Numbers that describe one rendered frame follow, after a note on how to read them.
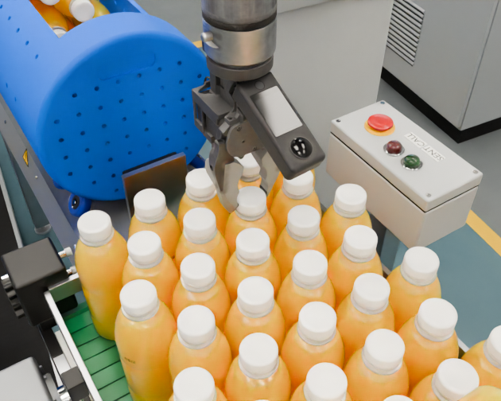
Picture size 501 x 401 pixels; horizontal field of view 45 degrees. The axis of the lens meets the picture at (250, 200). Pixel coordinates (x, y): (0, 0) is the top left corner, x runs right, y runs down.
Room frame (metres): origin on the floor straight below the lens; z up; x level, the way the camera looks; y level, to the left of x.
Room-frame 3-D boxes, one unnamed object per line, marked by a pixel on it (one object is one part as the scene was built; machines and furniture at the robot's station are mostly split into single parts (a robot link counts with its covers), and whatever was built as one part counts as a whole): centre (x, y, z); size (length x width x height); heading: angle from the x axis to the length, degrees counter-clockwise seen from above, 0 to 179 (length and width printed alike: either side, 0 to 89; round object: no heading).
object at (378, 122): (0.70, -0.18, 1.11); 0.04 x 0.04 x 0.01
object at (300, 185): (0.59, -0.06, 1.09); 0.04 x 0.04 x 0.02
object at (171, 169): (0.68, 0.14, 0.99); 0.10 x 0.02 x 0.12; 122
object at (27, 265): (0.53, 0.29, 0.95); 0.10 x 0.07 x 0.10; 122
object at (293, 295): (0.44, -0.07, 0.99); 0.07 x 0.07 x 0.19
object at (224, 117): (0.57, 0.02, 1.24); 0.09 x 0.08 x 0.12; 32
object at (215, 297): (0.44, 0.06, 0.99); 0.07 x 0.07 x 0.19
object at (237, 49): (0.56, 0.01, 1.32); 0.08 x 0.08 x 0.05
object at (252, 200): (0.55, 0.00, 1.09); 0.04 x 0.04 x 0.02
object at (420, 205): (0.66, -0.21, 1.05); 0.20 x 0.10 x 0.10; 32
